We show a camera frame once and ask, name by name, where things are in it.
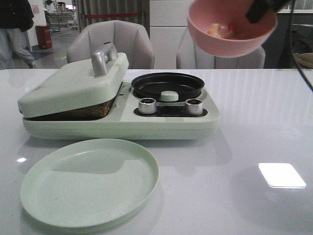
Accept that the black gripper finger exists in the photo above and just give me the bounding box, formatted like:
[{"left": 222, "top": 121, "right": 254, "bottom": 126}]
[{"left": 246, "top": 0, "right": 290, "bottom": 24}]

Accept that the cooked shrimp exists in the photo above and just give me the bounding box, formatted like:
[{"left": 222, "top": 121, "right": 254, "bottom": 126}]
[
  {"left": 208, "top": 23, "right": 227, "bottom": 38},
  {"left": 220, "top": 23, "right": 236, "bottom": 39}
]

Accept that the pink plastic bowl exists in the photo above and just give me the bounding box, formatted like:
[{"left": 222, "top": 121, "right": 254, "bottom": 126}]
[{"left": 187, "top": 0, "right": 277, "bottom": 58}]

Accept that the mint green sandwich maker lid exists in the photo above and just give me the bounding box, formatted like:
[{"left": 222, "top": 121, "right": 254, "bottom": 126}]
[{"left": 18, "top": 52, "right": 129, "bottom": 120}]

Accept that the white bread slice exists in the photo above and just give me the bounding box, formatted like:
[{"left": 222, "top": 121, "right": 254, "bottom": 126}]
[{"left": 30, "top": 99, "right": 114, "bottom": 121}]

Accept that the mint green breakfast maker base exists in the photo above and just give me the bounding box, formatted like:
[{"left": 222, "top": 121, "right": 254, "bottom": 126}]
[{"left": 22, "top": 80, "right": 221, "bottom": 140}]

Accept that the grey kitchen counter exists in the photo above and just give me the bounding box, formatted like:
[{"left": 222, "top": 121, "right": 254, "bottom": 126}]
[{"left": 261, "top": 9, "right": 313, "bottom": 70}]

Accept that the right grey upholstered chair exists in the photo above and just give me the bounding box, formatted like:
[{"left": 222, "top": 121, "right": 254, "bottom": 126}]
[{"left": 176, "top": 29, "right": 266, "bottom": 69}]

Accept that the grey upholstered chair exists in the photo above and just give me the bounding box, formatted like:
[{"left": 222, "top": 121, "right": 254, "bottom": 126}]
[
  {"left": 67, "top": 20, "right": 155, "bottom": 69},
  {"left": 176, "top": 29, "right": 266, "bottom": 69}
]

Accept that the white cabinet in background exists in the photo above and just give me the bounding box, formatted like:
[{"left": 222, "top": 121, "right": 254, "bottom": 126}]
[{"left": 150, "top": 0, "right": 192, "bottom": 69}]

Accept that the right silver control knob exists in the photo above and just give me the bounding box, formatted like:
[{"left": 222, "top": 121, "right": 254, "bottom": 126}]
[{"left": 184, "top": 98, "right": 203, "bottom": 116}]

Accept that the silver control knob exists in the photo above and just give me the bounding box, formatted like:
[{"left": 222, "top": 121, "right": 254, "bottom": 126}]
[
  {"left": 184, "top": 98, "right": 203, "bottom": 116},
  {"left": 138, "top": 98, "right": 157, "bottom": 115}
]

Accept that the left grey upholstered chair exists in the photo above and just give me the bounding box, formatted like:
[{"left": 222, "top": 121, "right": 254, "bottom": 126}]
[{"left": 67, "top": 20, "right": 155, "bottom": 69}]

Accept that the black round frying pan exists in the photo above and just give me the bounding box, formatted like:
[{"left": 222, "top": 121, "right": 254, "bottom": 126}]
[{"left": 132, "top": 72, "right": 204, "bottom": 101}]

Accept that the left silver control knob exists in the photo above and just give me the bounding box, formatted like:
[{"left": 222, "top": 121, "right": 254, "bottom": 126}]
[{"left": 138, "top": 98, "right": 157, "bottom": 115}]

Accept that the red bin in background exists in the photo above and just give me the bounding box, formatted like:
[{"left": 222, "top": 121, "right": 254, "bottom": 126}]
[{"left": 35, "top": 25, "right": 52, "bottom": 49}]

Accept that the person in background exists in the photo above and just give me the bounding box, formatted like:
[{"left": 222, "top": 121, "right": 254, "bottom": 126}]
[{"left": 0, "top": 0, "right": 35, "bottom": 69}]

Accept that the mint green round plate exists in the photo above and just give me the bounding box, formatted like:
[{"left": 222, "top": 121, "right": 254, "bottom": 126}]
[{"left": 20, "top": 139, "right": 159, "bottom": 233}]

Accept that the black cable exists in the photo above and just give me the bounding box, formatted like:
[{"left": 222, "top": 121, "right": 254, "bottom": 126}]
[{"left": 288, "top": 0, "right": 313, "bottom": 94}]

